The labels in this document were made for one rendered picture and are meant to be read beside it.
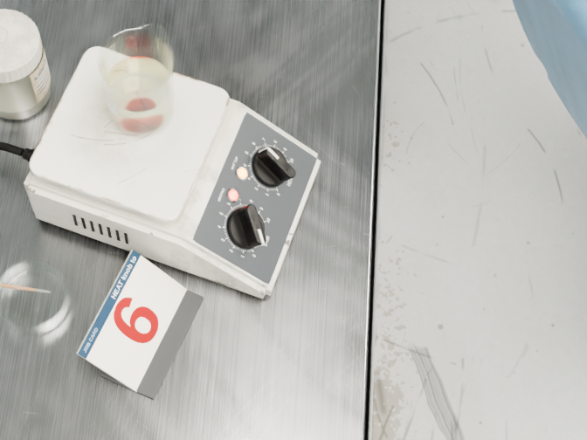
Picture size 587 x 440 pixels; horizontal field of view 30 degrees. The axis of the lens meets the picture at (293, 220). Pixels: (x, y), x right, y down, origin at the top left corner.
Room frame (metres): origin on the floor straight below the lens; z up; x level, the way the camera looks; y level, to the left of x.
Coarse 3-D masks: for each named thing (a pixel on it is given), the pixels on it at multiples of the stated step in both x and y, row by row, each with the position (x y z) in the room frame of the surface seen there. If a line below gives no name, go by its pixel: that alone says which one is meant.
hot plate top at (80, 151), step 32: (96, 64) 0.42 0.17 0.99; (64, 96) 0.39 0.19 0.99; (96, 96) 0.40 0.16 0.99; (192, 96) 0.41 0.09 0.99; (224, 96) 0.42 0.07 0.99; (64, 128) 0.36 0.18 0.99; (96, 128) 0.37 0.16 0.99; (192, 128) 0.38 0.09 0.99; (32, 160) 0.33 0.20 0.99; (64, 160) 0.34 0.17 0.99; (96, 160) 0.34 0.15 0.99; (128, 160) 0.35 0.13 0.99; (160, 160) 0.35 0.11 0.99; (192, 160) 0.36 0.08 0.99; (96, 192) 0.32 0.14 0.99; (128, 192) 0.32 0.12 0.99; (160, 192) 0.33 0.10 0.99
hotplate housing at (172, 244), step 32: (224, 128) 0.40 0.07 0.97; (224, 160) 0.37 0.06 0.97; (32, 192) 0.32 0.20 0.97; (64, 192) 0.32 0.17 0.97; (192, 192) 0.34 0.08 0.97; (64, 224) 0.31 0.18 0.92; (96, 224) 0.31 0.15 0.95; (128, 224) 0.31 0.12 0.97; (160, 224) 0.31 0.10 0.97; (192, 224) 0.32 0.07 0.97; (160, 256) 0.30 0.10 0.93; (192, 256) 0.30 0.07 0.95; (256, 288) 0.29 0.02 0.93
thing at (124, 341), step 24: (144, 264) 0.29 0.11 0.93; (144, 288) 0.27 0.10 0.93; (168, 288) 0.28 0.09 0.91; (120, 312) 0.25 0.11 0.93; (144, 312) 0.26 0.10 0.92; (168, 312) 0.26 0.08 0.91; (120, 336) 0.23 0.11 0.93; (144, 336) 0.24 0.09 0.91; (96, 360) 0.21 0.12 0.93; (120, 360) 0.22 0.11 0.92
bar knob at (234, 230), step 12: (252, 204) 0.34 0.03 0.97; (240, 216) 0.33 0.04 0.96; (252, 216) 0.33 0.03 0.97; (228, 228) 0.32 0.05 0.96; (240, 228) 0.33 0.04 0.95; (252, 228) 0.32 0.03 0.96; (264, 228) 0.33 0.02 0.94; (240, 240) 0.32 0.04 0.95; (252, 240) 0.32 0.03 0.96; (264, 240) 0.32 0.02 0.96
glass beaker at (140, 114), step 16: (112, 32) 0.41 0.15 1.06; (128, 32) 0.41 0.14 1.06; (144, 32) 0.42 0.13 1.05; (160, 32) 0.42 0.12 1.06; (112, 48) 0.40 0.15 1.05; (128, 48) 0.41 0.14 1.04; (144, 48) 0.42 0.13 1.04; (160, 48) 0.41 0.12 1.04; (112, 64) 0.40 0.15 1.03; (112, 80) 0.37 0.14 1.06; (112, 96) 0.37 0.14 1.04; (128, 96) 0.37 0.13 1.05; (144, 96) 0.37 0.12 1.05; (160, 96) 0.38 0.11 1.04; (112, 112) 0.37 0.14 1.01; (128, 112) 0.37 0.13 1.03; (144, 112) 0.37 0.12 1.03; (160, 112) 0.38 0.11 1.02; (128, 128) 0.37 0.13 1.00; (144, 128) 0.37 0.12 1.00; (160, 128) 0.38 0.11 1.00
